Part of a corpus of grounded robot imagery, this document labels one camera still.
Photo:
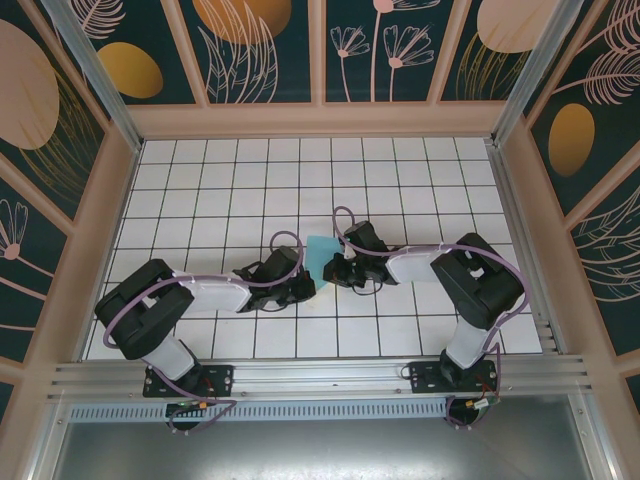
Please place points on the teal cloth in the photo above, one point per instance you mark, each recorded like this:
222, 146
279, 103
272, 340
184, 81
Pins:
322, 255

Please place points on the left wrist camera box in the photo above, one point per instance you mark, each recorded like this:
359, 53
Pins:
301, 270

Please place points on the aluminium front mounting rail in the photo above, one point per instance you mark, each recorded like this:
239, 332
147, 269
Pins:
320, 375

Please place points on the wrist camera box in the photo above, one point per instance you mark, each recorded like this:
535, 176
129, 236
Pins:
346, 252
301, 270

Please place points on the aluminium corner post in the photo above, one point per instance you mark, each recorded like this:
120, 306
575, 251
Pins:
95, 70
535, 65

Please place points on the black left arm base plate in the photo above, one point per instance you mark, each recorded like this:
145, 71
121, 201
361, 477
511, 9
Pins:
220, 380

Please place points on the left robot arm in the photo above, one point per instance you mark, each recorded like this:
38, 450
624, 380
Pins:
220, 297

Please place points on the aluminium frame profile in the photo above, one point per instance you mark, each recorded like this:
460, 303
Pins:
47, 450
597, 440

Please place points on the grey metal sheet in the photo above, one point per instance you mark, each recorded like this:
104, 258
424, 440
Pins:
320, 450

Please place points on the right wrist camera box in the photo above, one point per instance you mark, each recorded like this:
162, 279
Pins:
346, 252

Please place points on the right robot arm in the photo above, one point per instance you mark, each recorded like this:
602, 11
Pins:
415, 265

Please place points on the small circuit board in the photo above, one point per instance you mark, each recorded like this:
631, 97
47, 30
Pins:
192, 406
482, 404

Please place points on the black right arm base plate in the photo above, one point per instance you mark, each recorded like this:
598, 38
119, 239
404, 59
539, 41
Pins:
425, 380

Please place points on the aluminium side rail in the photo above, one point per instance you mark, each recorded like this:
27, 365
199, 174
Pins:
520, 240

